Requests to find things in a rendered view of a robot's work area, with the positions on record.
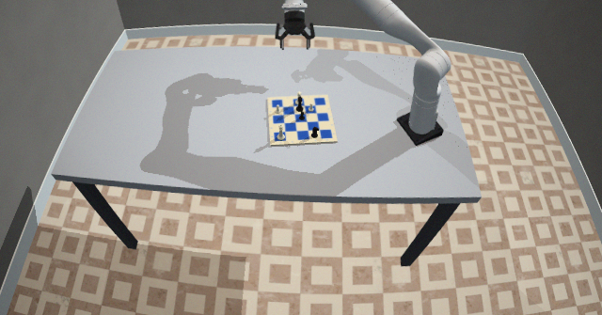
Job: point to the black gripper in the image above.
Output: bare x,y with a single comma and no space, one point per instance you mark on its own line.
295,25

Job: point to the blue and cream chessboard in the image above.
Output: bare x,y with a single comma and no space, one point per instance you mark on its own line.
297,131

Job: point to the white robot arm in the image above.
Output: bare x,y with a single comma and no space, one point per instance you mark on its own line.
429,69

